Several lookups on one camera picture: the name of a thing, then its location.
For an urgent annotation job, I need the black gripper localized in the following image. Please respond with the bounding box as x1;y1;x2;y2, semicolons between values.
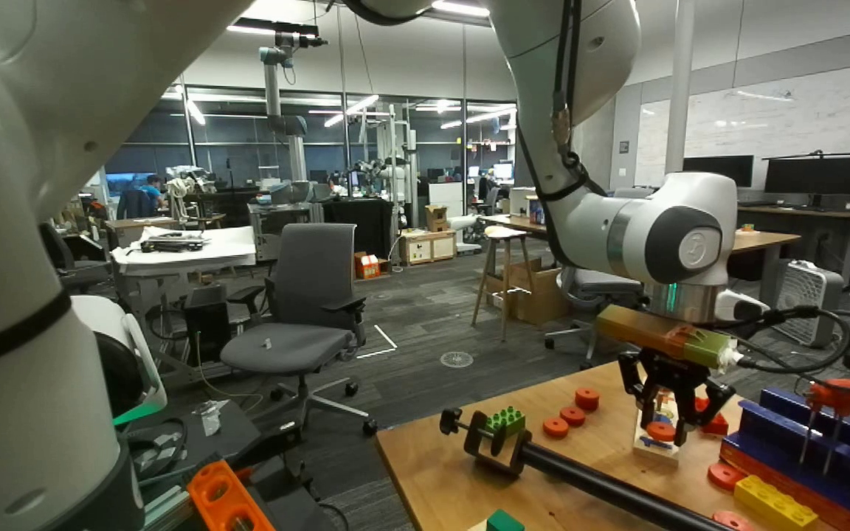
621;347;734;445

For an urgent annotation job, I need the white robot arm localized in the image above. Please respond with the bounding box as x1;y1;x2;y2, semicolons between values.
0;0;734;531

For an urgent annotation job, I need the yellow lego brick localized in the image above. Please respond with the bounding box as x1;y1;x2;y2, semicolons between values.
733;474;818;531

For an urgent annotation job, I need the green lego brick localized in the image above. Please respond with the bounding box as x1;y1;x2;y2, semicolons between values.
489;408;526;437

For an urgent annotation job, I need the black clamp pole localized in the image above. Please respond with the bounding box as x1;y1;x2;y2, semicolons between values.
439;408;727;531

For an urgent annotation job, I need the blue toy rack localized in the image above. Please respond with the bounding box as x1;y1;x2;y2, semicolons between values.
721;389;850;531

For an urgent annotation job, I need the green cube block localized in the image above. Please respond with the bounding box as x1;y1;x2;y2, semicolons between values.
483;510;526;531

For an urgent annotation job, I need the grey office chair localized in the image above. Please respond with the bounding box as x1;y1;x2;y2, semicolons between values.
221;223;379;437

